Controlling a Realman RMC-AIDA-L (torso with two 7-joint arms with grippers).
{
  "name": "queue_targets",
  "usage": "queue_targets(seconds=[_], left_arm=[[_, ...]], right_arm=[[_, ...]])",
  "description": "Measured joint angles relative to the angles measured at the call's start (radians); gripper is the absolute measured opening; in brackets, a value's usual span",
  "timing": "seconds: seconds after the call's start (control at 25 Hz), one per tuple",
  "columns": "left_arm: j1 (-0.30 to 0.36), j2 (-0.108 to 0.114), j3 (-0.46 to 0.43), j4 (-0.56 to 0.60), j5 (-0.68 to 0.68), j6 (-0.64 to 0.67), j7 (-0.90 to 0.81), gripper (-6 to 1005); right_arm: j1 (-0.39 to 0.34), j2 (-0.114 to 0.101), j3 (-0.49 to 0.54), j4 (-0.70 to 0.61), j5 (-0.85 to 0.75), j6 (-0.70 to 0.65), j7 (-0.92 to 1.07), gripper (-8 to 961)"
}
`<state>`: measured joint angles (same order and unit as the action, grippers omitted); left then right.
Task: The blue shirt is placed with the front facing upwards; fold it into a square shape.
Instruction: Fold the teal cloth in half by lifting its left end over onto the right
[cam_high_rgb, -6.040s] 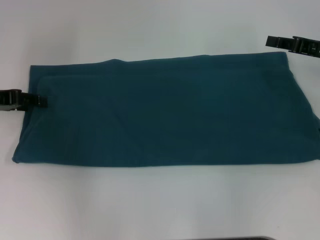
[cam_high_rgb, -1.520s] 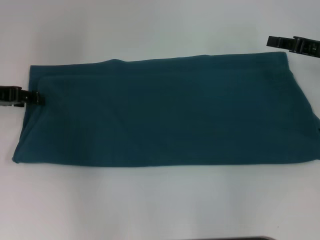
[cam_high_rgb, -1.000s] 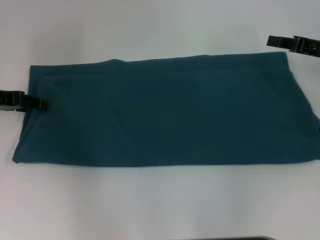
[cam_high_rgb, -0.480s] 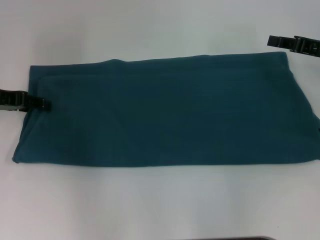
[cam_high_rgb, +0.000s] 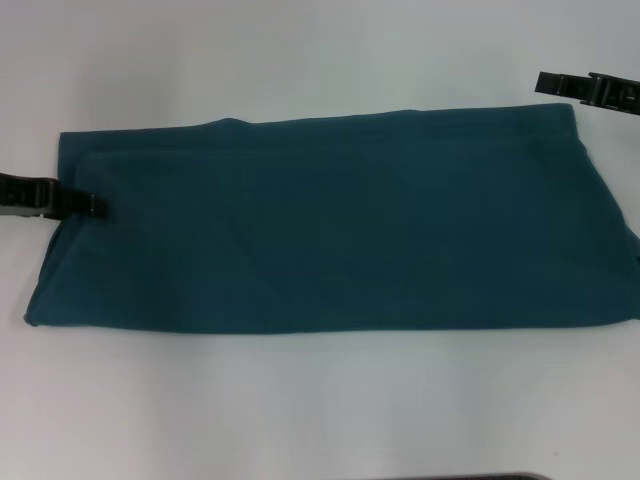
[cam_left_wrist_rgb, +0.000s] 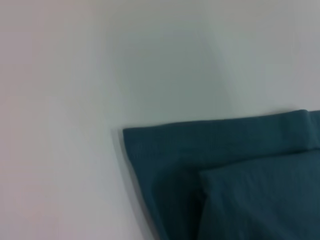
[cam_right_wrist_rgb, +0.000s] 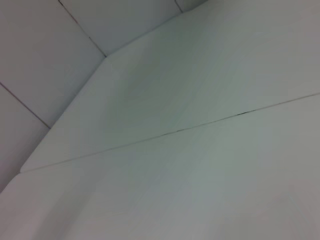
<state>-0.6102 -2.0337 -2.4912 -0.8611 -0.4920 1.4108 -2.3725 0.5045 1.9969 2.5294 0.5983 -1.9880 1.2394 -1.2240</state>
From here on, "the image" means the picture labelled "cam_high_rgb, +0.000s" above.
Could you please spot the teal T-shirt with FREE print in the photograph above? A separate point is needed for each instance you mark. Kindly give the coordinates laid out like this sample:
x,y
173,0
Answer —
x,y
330,225

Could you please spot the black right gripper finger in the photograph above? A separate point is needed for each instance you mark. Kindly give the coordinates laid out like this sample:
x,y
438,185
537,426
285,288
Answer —
x,y
585,90

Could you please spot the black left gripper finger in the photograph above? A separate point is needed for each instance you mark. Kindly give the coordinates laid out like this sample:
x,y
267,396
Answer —
x,y
55,200

